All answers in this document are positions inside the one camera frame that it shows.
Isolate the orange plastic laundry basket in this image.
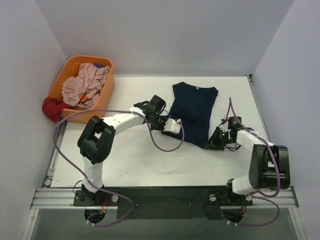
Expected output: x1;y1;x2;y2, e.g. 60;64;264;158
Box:
46;55;115;124

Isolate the pink t shirt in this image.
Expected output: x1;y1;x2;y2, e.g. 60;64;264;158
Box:
61;63;111;110

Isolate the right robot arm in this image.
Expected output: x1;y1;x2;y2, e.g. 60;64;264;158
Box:
204;116;291;205

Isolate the navy blue t shirt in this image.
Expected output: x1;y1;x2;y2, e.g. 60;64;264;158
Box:
169;82;219;149

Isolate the red t shirt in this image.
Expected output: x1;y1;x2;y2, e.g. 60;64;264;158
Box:
42;97;70;123

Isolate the black cable loop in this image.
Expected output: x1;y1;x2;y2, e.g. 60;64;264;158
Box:
219;118;243;152

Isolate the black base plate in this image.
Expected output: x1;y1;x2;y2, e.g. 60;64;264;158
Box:
73;186;253;220

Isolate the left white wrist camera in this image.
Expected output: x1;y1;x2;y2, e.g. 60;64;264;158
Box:
163;118;182;134

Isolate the aluminium frame rail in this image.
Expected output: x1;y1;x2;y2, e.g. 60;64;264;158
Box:
30;187;299;209

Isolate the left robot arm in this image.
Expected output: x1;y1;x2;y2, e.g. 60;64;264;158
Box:
77;95;169;206

